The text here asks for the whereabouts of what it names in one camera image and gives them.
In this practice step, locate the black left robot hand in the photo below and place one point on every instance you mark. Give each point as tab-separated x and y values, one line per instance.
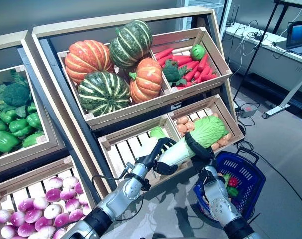
154	155

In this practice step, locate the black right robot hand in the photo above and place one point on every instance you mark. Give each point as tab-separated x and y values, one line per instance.
205	158

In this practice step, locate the napa cabbage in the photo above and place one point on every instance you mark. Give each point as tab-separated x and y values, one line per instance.
225	178
203	129
157	132

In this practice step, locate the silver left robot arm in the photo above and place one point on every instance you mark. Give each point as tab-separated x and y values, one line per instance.
121	199

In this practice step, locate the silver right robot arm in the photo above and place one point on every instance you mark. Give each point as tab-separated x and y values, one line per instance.
220	204

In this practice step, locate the blue plastic shopping basket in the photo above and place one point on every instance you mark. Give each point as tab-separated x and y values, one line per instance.
253	179

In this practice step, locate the wooden slat crate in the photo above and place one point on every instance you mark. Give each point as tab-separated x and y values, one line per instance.
232	119
121	154
218	57
29	152
29	174

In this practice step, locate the small red pepper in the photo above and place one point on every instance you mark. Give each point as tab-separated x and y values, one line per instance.
232	182

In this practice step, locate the tan potato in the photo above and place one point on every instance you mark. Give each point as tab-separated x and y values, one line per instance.
189	126
215	114
182	121

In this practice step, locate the small green pepper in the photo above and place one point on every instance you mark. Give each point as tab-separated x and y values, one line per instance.
232	191

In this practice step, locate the wide wooden crate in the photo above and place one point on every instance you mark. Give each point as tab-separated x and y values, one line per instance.
154	102

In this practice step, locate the grey power box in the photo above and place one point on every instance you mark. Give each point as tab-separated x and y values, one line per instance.
248	109

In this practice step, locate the small orange pumpkin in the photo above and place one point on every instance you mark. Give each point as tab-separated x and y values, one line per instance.
146	81

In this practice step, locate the red carrot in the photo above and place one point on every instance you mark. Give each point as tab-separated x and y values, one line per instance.
165	59
209	77
164	53
202	62
182	59

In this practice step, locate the purple white turnip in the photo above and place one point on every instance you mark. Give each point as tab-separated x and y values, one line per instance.
72	204
67	194
70	182
55	182
53	195
78	188

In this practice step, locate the small broccoli with leaves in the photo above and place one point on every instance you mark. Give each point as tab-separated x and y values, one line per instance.
173	72

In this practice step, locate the round green cabbage head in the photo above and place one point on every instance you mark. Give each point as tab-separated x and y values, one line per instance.
197	51

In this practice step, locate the white desk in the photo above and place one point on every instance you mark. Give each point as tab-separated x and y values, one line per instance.
265	62

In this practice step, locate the green striped pumpkin with stem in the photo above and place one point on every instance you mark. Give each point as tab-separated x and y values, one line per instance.
131	44

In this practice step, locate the large orange pumpkin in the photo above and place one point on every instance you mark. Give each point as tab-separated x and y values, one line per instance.
88	61

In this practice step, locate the mostly white turnip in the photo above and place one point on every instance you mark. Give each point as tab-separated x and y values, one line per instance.
52	211

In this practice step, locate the black tripod stand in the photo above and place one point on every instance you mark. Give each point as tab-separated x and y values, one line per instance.
256	49

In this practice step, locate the green bell pepper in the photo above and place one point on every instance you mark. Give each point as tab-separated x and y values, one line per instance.
34	119
21	127
9	115
5	142
32	140

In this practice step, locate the large dark green broccoli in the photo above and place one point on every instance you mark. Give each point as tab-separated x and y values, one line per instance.
16	94

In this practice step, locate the open laptop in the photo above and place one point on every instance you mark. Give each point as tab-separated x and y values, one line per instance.
296	37

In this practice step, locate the wooden display shelf frame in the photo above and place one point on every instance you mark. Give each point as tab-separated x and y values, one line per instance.
9	39
116	23

